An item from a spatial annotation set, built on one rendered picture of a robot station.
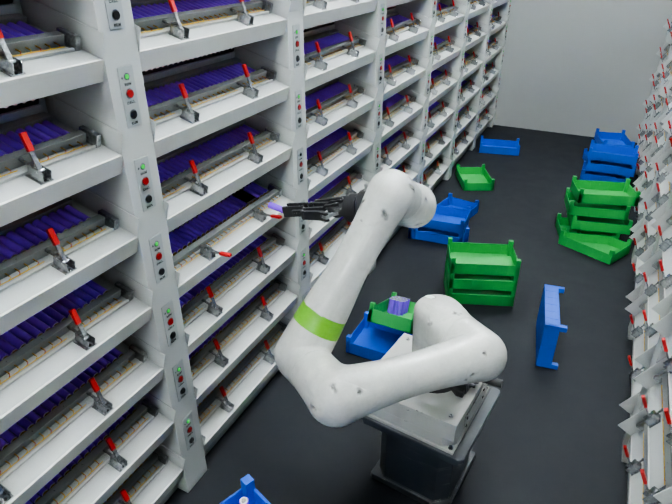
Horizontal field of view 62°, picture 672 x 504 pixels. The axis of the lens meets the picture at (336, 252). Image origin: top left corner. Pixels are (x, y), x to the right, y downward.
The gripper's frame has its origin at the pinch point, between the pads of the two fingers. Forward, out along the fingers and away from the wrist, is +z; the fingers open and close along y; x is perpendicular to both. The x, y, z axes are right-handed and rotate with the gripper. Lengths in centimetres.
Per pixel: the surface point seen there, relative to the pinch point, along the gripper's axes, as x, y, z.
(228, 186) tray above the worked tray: -9.5, 5.3, 16.6
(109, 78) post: -44, 40, 7
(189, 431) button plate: 54, 36, 30
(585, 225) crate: 85, -185, -50
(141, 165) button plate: -25.2, 35.8, 11.3
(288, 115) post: -20.5, -29.8, 15.7
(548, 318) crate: 76, -73, -49
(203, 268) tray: 8.5, 20.1, 20.4
